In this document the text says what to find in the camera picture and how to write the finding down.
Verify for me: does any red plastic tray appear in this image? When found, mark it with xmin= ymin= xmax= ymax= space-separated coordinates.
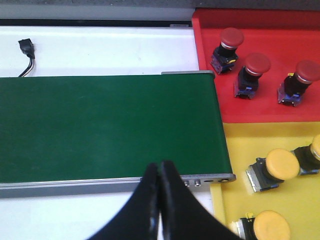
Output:
xmin=192 ymin=8 xmax=320 ymax=123

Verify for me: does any red button near row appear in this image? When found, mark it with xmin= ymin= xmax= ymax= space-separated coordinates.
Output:
xmin=277 ymin=60 xmax=320 ymax=107

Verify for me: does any yellow mushroom push button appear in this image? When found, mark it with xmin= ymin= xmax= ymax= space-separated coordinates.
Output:
xmin=246 ymin=148 xmax=300 ymax=193
xmin=292 ymin=134 xmax=320 ymax=176

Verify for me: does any red mushroom button yellow tab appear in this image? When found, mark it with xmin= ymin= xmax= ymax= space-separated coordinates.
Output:
xmin=210 ymin=27 xmax=245 ymax=75

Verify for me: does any green conveyor belt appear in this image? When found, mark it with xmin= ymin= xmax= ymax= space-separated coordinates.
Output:
xmin=0 ymin=73 xmax=234 ymax=184

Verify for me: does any yellow plastic tray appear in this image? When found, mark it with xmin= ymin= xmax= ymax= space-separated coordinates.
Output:
xmin=210 ymin=122 xmax=320 ymax=240

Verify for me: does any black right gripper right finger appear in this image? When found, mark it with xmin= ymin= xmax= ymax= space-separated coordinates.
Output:
xmin=159 ymin=160 xmax=240 ymax=240

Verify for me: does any red mushroom push button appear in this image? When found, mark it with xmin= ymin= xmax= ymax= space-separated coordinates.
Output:
xmin=233 ymin=52 xmax=271 ymax=100

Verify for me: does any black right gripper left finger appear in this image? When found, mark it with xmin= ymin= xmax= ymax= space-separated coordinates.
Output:
xmin=89 ymin=163 xmax=160 ymax=240

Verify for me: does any aluminium conveyor side rail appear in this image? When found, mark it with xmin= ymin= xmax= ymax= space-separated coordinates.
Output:
xmin=0 ymin=177 xmax=142 ymax=199

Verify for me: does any metal conveyor end bracket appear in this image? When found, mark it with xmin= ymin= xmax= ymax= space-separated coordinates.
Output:
xmin=180 ymin=173 xmax=236 ymax=192

